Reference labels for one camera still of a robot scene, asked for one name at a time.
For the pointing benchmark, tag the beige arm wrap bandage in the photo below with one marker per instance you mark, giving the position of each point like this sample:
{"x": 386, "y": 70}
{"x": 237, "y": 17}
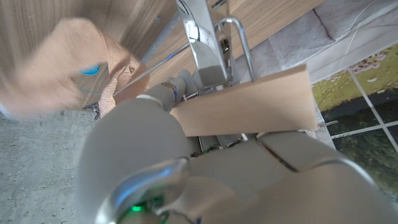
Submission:
{"x": 62, "y": 56}

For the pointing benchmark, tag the printed window scene backdrop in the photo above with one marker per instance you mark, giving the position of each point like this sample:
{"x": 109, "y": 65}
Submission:
{"x": 357, "y": 93}

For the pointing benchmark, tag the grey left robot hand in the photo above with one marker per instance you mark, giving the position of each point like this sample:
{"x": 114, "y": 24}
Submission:
{"x": 140, "y": 149}

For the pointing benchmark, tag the wooden slat with metal clips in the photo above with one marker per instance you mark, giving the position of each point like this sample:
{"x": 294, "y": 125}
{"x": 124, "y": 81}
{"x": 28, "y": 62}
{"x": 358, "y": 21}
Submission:
{"x": 248, "y": 105}

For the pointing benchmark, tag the blue plastic lid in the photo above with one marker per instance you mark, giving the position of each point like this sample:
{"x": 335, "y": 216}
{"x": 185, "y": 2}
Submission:
{"x": 90, "y": 70}

